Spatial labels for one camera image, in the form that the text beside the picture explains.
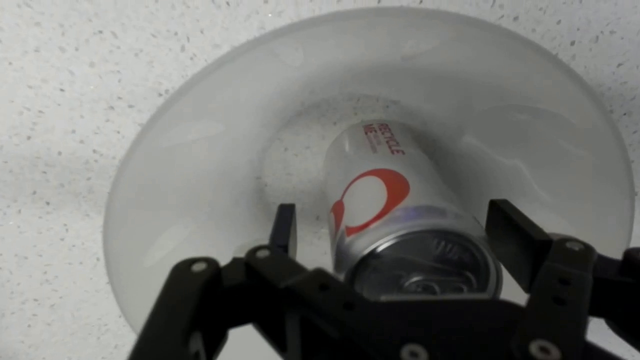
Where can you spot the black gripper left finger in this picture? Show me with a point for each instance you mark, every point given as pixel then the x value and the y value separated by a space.
pixel 267 288

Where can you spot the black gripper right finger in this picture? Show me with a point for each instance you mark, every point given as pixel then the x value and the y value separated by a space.
pixel 567 283

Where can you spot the silver red soda can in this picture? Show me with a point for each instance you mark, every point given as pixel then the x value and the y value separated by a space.
pixel 399 233

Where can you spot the translucent white plastic bowl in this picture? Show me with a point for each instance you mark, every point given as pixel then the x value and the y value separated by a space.
pixel 495 112

